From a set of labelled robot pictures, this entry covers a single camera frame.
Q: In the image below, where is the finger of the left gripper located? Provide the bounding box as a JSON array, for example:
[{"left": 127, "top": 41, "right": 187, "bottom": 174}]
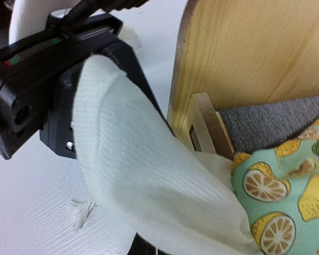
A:
[{"left": 106, "top": 42, "right": 174, "bottom": 135}]

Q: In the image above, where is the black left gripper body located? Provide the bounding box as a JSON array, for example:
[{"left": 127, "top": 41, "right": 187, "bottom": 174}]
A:
[{"left": 0, "top": 13, "right": 123, "bottom": 160}]

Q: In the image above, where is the wooden pet bed frame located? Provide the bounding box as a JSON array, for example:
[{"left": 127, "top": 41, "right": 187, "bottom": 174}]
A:
[{"left": 167, "top": 1, "right": 319, "bottom": 159}]

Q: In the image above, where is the lemon print bed cushion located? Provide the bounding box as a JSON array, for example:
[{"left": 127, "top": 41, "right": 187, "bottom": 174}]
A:
[{"left": 72, "top": 55, "right": 319, "bottom": 254}]

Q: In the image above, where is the grey bed base mat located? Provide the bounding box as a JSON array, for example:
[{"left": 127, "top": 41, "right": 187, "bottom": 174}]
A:
[{"left": 220, "top": 96, "right": 319, "bottom": 154}]

